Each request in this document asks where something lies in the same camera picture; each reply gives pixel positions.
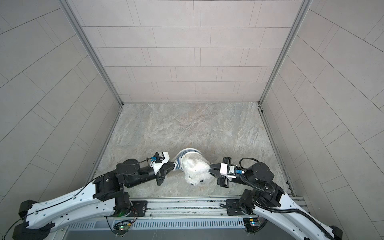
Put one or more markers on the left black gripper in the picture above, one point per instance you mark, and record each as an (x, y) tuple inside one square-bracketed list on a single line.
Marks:
[(160, 177)]

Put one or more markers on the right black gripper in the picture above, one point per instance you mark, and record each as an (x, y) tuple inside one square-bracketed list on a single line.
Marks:
[(222, 179)]

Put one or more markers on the blue white striped sweater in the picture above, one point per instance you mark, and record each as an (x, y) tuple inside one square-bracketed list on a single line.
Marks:
[(186, 159)]

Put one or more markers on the white teddy bear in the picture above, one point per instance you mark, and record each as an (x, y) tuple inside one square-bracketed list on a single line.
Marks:
[(199, 173)]

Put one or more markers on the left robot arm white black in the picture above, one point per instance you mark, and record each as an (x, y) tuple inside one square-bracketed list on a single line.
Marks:
[(104, 196)]

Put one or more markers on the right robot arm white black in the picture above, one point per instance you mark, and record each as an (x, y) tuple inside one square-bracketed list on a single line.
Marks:
[(264, 201)]

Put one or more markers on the right green circuit board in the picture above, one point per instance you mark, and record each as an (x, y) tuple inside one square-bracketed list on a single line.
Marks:
[(251, 225)]

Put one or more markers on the green circuit board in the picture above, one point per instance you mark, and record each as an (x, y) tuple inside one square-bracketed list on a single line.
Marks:
[(251, 225), (123, 225)]

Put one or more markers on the left green circuit board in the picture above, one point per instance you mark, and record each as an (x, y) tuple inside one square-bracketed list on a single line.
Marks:
[(123, 225)]

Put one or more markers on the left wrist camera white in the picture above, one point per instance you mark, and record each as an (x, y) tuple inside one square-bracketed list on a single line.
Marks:
[(158, 160)]

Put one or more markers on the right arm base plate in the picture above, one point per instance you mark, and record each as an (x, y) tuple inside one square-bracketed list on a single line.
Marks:
[(239, 207)]

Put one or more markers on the aluminium mounting rail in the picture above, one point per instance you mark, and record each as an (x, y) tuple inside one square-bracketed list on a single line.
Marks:
[(186, 207)]

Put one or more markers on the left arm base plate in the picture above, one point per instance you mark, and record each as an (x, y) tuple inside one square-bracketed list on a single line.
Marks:
[(137, 209)]

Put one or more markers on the right corner aluminium post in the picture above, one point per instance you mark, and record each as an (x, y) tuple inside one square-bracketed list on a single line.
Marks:
[(290, 38)]

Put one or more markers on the corner aluminium post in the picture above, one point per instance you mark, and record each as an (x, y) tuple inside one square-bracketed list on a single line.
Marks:
[(69, 13), (290, 38)]

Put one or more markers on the left corner aluminium post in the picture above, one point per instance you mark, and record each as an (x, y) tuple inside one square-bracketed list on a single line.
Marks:
[(69, 13)]

